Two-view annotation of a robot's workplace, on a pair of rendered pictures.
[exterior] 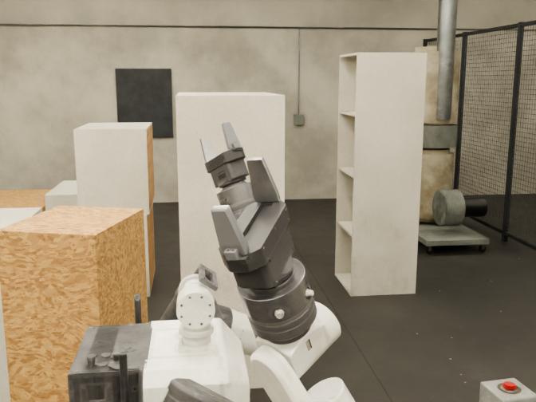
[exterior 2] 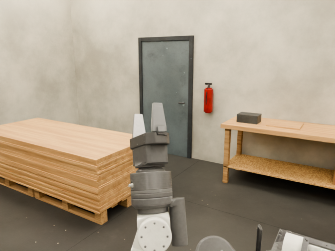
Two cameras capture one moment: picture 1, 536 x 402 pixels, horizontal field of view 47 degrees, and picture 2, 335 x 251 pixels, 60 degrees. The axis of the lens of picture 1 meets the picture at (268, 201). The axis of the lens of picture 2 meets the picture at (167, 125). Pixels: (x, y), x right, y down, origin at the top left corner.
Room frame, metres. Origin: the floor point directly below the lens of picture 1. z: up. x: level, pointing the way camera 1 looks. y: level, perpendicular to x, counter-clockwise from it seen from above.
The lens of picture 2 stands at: (1.12, -0.44, 1.83)
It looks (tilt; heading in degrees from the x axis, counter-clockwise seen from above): 13 degrees down; 129
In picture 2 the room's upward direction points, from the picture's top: straight up
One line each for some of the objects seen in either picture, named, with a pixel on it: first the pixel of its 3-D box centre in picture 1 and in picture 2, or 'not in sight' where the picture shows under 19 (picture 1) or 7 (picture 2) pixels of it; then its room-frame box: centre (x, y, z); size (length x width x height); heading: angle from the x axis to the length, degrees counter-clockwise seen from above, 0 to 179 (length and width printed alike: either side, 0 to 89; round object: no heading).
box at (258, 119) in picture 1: (227, 230); not in sight; (3.85, 0.26, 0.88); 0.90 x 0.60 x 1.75; 7
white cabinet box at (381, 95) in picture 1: (376, 173); not in sight; (5.36, -0.97, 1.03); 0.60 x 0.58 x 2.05; 7
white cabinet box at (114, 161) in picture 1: (117, 166); not in sight; (5.41, 1.34, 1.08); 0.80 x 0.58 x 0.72; 7
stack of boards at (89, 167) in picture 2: not in sight; (62, 159); (-2.53, 1.69, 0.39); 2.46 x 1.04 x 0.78; 7
